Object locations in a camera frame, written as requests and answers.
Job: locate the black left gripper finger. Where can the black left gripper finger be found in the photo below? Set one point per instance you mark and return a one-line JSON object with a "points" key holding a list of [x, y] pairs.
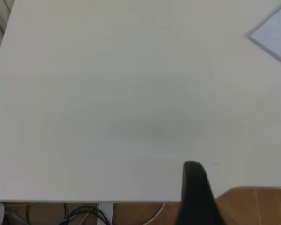
{"points": [[194, 199]]}

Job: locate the clear plastic zip bag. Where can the clear plastic zip bag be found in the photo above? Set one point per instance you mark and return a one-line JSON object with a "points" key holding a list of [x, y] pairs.
{"points": [[276, 37]]}

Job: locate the white table leg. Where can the white table leg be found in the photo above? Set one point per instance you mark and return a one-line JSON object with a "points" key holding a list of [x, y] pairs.
{"points": [[105, 213]]}

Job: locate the white paper stack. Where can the white paper stack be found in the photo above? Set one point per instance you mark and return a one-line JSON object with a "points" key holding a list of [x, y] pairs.
{"points": [[278, 35]]}

